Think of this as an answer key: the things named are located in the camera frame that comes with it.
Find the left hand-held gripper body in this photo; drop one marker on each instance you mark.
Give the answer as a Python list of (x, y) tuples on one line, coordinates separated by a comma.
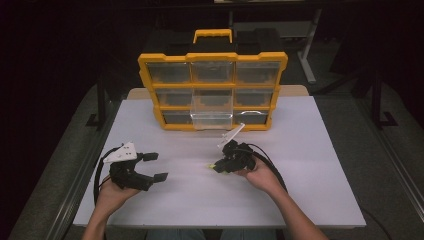
[(128, 176)]

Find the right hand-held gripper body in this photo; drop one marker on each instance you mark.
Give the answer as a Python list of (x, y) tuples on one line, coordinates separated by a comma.
[(241, 155)]

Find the small light green plastic piece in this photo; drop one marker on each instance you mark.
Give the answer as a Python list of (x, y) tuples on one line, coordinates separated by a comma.
[(211, 165)]

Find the clear plastic drawer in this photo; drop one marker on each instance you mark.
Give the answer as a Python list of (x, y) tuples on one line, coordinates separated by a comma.
[(211, 116)]

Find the yellow and black organizer case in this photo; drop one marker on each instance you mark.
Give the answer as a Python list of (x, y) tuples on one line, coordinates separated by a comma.
[(173, 57)]

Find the person's left hand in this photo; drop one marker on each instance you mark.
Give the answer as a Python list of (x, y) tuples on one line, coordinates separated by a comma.
[(113, 196)]

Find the person's right hand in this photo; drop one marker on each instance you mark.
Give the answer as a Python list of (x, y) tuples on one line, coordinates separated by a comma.
[(263, 178)]

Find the tan wooden board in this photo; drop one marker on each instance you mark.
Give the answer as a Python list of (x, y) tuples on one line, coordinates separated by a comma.
[(293, 90)]

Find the grey metal stand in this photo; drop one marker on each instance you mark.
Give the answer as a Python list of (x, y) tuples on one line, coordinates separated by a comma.
[(308, 50)]

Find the black metal frame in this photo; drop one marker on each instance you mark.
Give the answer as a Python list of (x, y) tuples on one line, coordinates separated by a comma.
[(378, 100), (100, 106)]

